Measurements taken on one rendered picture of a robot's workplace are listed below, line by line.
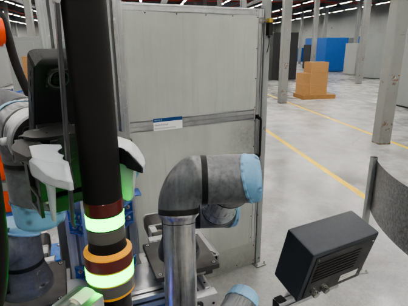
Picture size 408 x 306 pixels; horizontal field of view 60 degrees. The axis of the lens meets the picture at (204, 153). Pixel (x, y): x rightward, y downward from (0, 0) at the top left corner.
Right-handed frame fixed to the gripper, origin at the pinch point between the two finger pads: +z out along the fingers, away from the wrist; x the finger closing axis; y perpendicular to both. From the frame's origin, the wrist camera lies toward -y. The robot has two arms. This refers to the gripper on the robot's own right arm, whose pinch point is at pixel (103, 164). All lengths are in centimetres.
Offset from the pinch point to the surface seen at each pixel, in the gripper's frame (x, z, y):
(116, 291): 0.1, 0.5, 11.7
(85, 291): 2.6, -0.2, 11.0
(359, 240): -78, -17, 44
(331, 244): -69, -20, 43
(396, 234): -204, -57, 104
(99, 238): 0.8, -0.4, 6.6
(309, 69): -1023, -732, 67
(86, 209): 1.3, -1.3, 4.0
